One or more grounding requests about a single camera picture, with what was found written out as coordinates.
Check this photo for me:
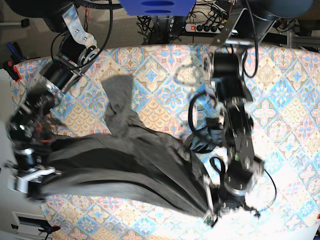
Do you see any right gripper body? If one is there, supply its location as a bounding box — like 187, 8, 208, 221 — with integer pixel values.
4, 147, 57, 183

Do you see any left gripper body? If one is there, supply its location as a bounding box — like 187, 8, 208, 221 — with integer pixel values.
203, 174, 261, 218

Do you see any grey t-shirt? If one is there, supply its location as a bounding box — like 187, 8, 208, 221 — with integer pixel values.
28, 75, 209, 217

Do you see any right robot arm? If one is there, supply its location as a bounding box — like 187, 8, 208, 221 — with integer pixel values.
6, 0, 113, 184

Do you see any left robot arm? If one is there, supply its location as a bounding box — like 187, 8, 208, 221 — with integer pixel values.
186, 0, 279, 221

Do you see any white floor vent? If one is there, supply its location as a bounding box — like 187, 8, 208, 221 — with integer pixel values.
11, 211, 49, 240

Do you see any blue black clamp bottom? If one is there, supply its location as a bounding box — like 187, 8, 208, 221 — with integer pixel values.
11, 224, 61, 237

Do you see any red black clamp left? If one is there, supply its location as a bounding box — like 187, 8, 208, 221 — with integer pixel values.
2, 61, 22, 82

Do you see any patterned tablecloth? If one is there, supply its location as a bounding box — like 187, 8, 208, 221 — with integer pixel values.
9, 43, 320, 240

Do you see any white power strip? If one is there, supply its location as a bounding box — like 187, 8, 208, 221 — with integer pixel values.
184, 23, 223, 34

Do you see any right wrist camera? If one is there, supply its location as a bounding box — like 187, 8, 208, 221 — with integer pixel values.
8, 176, 29, 194

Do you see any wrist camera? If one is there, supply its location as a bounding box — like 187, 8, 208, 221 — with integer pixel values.
8, 176, 29, 194
203, 211, 218, 228

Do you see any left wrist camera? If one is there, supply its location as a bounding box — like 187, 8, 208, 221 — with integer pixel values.
203, 211, 218, 228

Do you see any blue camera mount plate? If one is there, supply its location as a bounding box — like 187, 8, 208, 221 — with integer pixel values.
119, 0, 196, 17

